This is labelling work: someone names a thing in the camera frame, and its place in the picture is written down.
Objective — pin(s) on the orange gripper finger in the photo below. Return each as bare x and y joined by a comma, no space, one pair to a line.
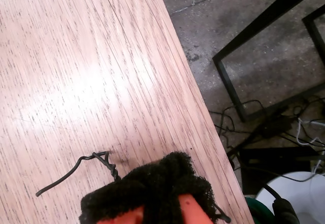
122,196
188,178

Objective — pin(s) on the white round tub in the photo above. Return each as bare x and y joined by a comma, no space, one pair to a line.
304,198

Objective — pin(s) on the large black metal frame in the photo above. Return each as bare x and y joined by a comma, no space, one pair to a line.
269,17

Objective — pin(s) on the short black zip tie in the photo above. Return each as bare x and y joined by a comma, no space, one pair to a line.
224,217

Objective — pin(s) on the small black metal frame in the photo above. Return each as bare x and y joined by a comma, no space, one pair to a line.
311,32

